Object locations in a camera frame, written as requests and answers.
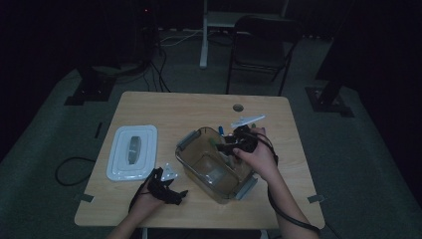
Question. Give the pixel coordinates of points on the white box lid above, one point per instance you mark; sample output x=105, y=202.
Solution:
x=132, y=152

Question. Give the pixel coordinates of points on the person's left hand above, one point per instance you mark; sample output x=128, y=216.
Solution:
x=146, y=202

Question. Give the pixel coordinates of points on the grey tape piece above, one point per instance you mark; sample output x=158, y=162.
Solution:
x=84, y=198
x=316, y=198

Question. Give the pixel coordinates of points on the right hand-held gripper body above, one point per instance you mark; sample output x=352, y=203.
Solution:
x=244, y=137

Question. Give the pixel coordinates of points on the black stand with base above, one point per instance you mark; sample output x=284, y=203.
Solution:
x=94, y=88
x=326, y=103

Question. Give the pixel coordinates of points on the black folding chair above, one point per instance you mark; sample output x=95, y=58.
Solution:
x=262, y=53

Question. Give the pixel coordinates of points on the round table grommet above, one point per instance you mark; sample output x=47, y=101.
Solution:
x=238, y=107

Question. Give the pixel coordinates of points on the pile of coloured markers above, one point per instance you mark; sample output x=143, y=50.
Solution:
x=220, y=129

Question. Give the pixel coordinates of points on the person's right hand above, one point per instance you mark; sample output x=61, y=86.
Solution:
x=260, y=159

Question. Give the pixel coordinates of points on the white table leg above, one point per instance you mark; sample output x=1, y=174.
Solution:
x=145, y=234
x=262, y=234

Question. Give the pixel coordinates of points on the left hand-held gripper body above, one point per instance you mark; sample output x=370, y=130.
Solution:
x=157, y=186

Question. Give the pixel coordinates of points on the dark equipment cabinet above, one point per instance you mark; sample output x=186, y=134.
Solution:
x=146, y=33

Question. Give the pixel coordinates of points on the clear plastic storage box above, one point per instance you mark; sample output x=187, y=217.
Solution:
x=209, y=172

